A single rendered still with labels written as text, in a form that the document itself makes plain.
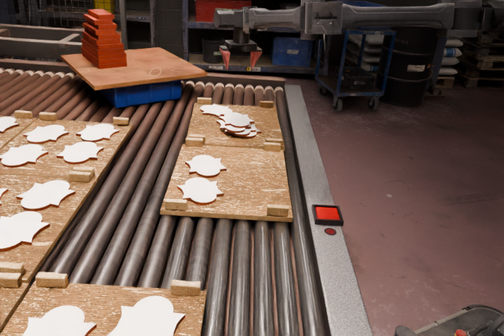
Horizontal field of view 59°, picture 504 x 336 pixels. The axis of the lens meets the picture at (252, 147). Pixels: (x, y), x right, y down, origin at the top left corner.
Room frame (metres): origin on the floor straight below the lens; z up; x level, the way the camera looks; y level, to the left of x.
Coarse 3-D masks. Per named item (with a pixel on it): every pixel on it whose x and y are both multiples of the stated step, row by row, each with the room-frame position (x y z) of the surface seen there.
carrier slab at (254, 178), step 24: (240, 168) 1.23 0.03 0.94; (264, 168) 1.24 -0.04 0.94; (168, 192) 1.06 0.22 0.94; (240, 192) 1.09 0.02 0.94; (264, 192) 1.10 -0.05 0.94; (288, 192) 1.11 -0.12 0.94; (192, 216) 0.97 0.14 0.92; (216, 216) 0.97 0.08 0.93; (240, 216) 0.97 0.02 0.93; (264, 216) 0.98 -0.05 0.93; (288, 216) 0.98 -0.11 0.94
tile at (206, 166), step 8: (192, 160) 1.24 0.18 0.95; (200, 160) 1.24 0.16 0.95; (208, 160) 1.25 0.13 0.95; (216, 160) 1.25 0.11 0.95; (192, 168) 1.19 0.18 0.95; (200, 168) 1.19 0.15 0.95; (208, 168) 1.20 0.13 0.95; (216, 168) 1.20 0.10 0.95; (224, 168) 1.20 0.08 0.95; (200, 176) 1.16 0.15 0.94; (208, 176) 1.15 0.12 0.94
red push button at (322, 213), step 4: (316, 208) 1.04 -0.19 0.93; (320, 208) 1.04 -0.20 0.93; (324, 208) 1.04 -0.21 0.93; (328, 208) 1.04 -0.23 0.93; (332, 208) 1.05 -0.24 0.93; (336, 208) 1.05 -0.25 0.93; (316, 212) 1.02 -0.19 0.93; (320, 212) 1.02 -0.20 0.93; (324, 212) 1.02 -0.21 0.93; (328, 212) 1.03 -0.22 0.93; (332, 212) 1.03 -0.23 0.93; (336, 212) 1.03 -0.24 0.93; (320, 216) 1.00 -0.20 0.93; (324, 216) 1.01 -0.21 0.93; (328, 216) 1.01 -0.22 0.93; (332, 216) 1.01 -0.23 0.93; (336, 216) 1.01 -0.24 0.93
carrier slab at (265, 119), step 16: (240, 112) 1.72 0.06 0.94; (256, 112) 1.73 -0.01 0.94; (272, 112) 1.74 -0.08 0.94; (192, 128) 1.51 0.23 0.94; (208, 128) 1.53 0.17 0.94; (256, 128) 1.56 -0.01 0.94; (272, 128) 1.57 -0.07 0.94; (208, 144) 1.39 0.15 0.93; (224, 144) 1.40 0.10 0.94; (240, 144) 1.41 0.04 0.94; (256, 144) 1.42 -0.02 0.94
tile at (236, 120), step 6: (228, 114) 1.59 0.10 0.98; (234, 114) 1.59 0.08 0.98; (240, 114) 1.60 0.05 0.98; (222, 120) 1.54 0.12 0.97; (228, 120) 1.53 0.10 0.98; (234, 120) 1.53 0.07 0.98; (240, 120) 1.53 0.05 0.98; (246, 120) 1.54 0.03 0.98; (252, 120) 1.54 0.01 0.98; (234, 126) 1.49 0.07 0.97; (240, 126) 1.48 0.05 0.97; (246, 126) 1.49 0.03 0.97
